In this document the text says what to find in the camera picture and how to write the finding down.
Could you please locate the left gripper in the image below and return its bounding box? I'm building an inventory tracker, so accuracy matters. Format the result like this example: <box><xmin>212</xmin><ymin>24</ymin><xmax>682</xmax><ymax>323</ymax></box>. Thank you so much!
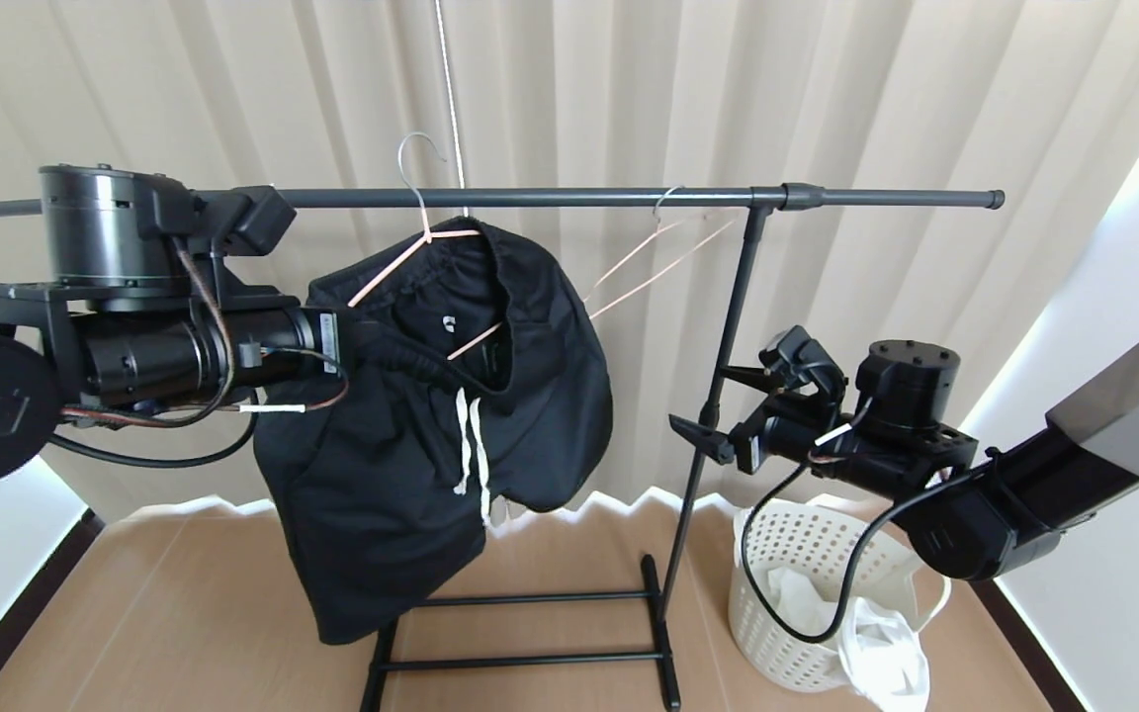
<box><xmin>75</xmin><ymin>305</ymin><xmax>347</xmax><ymax>408</ymax></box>

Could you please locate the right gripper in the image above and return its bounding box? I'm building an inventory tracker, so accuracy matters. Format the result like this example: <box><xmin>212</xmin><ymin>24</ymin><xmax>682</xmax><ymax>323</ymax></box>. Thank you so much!
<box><xmin>667</xmin><ymin>364</ymin><xmax>928</xmax><ymax>478</ymax></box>

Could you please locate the pink clothes hanger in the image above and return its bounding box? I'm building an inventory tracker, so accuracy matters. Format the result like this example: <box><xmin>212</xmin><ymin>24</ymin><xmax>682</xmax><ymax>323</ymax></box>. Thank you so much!
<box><xmin>584</xmin><ymin>186</ymin><xmax>744</xmax><ymax>322</ymax></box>
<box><xmin>346</xmin><ymin>132</ymin><xmax>506</xmax><ymax>362</ymax></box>

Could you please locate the black garment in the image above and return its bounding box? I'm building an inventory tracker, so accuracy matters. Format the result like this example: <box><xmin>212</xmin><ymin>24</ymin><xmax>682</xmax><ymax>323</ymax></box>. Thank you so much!
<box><xmin>253</xmin><ymin>216</ymin><xmax>615</xmax><ymax>646</ymax></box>

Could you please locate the white laundry basket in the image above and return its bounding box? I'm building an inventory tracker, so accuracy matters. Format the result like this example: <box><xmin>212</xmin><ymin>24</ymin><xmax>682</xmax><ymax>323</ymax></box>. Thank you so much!
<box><xmin>728</xmin><ymin>497</ymin><xmax>954</xmax><ymax>694</ymax></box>

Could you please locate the black clothes rack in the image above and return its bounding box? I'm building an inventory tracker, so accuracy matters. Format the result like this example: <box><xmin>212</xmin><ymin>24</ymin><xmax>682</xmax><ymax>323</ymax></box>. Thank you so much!
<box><xmin>0</xmin><ymin>185</ymin><xmax>1008</xmax><ymax>712</ymax></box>

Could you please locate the white garment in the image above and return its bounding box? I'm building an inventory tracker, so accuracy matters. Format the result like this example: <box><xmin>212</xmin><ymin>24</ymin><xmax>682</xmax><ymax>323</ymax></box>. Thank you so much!
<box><xmin>772</xmin><ymin>564</ymin><xmax>931</xmax><ymax>712</ymax></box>

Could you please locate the beige curtain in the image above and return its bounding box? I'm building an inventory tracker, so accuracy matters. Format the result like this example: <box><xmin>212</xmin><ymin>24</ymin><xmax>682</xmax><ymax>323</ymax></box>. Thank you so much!
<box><xmin>0</xmin><ymin>0</ymin><xmax>1139</xmax><ymax>540</ymax></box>

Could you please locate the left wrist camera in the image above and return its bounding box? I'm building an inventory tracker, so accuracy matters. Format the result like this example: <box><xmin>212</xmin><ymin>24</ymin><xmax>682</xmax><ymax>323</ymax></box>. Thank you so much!
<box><xmin>196</xmin><ymin>185</ymin><xmax>299</xmax><ymax>256</ymax></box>

